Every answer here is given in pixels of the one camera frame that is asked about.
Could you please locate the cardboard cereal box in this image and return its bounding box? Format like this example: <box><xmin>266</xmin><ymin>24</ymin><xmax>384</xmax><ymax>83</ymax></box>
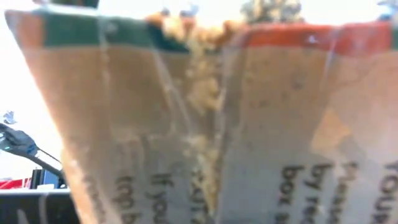
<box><xmin>4</xmin><ymin>6</ymin><xmax>398</xmax><ymax>224</ymax></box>

